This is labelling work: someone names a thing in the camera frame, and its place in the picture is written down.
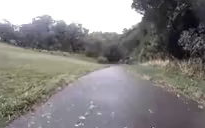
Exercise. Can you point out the grey asphalt path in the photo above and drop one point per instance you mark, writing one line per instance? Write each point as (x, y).
(113, 96)

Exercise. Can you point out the distant row of trees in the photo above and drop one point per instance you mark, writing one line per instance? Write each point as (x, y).
(56, 36)

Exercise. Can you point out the grass verge with dry leaves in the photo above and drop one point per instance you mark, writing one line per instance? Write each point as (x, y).
(180, 81)

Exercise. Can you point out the grass slope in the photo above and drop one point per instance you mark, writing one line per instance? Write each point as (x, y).
(23, 76)

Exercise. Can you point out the dense wood of trees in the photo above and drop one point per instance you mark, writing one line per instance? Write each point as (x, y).
(176, 30)

